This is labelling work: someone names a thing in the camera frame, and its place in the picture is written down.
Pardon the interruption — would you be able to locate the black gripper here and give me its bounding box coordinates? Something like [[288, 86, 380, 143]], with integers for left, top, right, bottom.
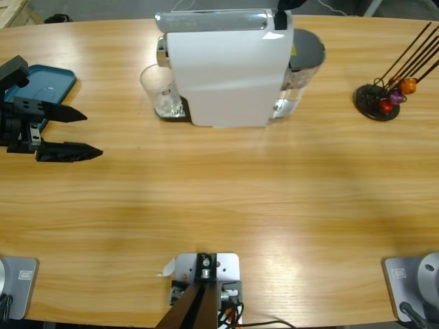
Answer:
[[0, 97, 104, 163]]

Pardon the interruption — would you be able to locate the white capsule coffee machine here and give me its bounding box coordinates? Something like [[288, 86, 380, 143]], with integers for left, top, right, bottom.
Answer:
[[153, 7, 295, 130]]

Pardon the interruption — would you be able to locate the thick black cable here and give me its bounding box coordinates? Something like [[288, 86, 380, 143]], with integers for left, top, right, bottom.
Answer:
[[399, 301, 429, 329], [0, 293, 14, 321]]

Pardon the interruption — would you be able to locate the thin black mount cable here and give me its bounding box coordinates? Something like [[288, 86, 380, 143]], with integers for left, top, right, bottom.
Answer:
[[239, 319, 296, 329]]

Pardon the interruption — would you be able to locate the white string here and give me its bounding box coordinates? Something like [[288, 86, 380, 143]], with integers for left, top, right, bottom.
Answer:
[[317, 0, 347, 16]]

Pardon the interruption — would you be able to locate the wooden pallet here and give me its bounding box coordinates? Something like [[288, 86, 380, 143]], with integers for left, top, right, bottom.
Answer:
[[0, 0, 45, 30]]

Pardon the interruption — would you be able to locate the white tape piece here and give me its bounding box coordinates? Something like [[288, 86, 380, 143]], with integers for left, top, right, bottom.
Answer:
[[156, 258, 176, 278]]

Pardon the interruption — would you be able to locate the teal plastic tray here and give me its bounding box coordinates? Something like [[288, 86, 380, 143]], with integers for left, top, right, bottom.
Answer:
[[3, 64, 78, 133]]

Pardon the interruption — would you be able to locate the white metal frame leg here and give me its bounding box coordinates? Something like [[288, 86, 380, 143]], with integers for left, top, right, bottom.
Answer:
[[362, 0, 384, 17]]

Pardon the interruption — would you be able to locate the clear drinking glass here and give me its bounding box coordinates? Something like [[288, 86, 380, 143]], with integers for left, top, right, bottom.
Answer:
[[139, 64, 182, 119]]

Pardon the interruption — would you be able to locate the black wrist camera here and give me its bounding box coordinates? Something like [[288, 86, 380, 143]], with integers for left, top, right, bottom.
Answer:
[[0, 56, 31, 103]]

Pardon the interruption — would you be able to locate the orange cable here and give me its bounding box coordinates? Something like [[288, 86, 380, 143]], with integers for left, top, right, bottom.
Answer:
[[219, 305, 241, 325]]

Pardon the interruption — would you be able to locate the copper orange coffee capsule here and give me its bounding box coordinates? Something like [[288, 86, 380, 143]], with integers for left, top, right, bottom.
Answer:
[[399, 77, 418, 95]]

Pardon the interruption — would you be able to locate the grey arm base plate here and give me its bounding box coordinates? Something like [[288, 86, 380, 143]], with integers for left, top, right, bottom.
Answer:
[[383, 256, 426, 323], [0, 256, 40, 320]]

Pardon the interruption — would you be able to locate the black floor object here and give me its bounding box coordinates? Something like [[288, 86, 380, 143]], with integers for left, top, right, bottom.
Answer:
[[44, 13, 75, 24]]

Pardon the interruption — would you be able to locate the black capsule holder with rods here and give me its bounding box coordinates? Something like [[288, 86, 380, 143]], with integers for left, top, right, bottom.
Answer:
[[353, 22, 439, 121]]

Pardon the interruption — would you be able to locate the white camera mount dark post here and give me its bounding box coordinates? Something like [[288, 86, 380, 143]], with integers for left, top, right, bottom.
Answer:
[[156, 252, 244, 329]]

